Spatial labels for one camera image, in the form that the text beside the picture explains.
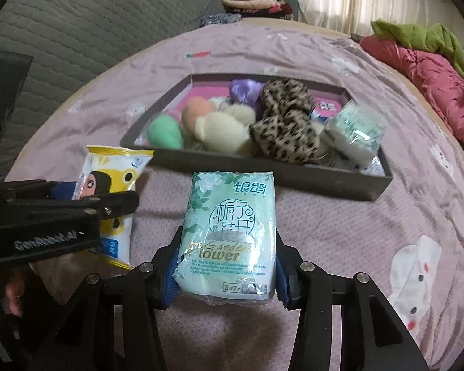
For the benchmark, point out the green tissue pack in box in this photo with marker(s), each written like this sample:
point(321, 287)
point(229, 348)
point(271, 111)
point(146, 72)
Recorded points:
point(356, 132)

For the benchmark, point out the green floral tissue pack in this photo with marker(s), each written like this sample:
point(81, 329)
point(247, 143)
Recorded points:
point(227, 251)

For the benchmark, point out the pink book in box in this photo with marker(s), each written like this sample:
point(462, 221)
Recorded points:
point(325, 104)

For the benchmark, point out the green garment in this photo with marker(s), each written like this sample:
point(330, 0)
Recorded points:
point(436, 38)

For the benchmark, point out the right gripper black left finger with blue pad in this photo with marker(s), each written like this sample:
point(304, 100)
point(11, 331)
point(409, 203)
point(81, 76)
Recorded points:
point(111, 324)

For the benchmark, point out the cream plush puff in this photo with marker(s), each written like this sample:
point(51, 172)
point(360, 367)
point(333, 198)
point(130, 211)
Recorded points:
point(227, 131)

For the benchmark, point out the grey quilted headboard cover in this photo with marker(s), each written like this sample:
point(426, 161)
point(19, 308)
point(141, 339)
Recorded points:
point(73, 41)

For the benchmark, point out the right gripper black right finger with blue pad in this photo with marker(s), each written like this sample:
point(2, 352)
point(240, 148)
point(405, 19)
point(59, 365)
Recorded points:
point(373, 336)

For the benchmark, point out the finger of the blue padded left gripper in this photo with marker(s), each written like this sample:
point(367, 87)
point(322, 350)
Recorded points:
point(37, 189)

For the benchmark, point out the green makeup sponge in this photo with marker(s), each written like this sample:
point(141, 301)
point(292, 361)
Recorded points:
point(164, 132)

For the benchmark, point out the hand with red nails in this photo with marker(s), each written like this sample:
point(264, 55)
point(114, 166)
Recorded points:
point(14, 290)

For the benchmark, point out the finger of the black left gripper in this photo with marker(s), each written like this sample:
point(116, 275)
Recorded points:
point(109, 206)

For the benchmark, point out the folded clothes pile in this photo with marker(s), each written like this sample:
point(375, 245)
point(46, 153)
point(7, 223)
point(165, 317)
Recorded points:
point(272, 9)

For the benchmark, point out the pink crumpled quilt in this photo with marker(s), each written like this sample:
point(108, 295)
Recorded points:
point(431, 73)

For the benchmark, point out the peach makeup sponge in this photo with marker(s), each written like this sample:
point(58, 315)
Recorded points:
point(196, 107)

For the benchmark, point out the dark shallow cardboard box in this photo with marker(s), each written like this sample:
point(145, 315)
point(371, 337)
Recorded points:
point(329, 181)

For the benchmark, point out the leopard print scrunchie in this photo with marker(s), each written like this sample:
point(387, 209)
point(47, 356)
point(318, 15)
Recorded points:
point(285, 131)

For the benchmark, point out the purple satin scrunchie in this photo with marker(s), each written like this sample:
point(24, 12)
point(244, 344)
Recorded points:
point(245, 91)

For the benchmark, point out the blue patterned cloth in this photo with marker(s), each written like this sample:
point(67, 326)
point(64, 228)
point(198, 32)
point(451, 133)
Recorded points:
point(219, 19)

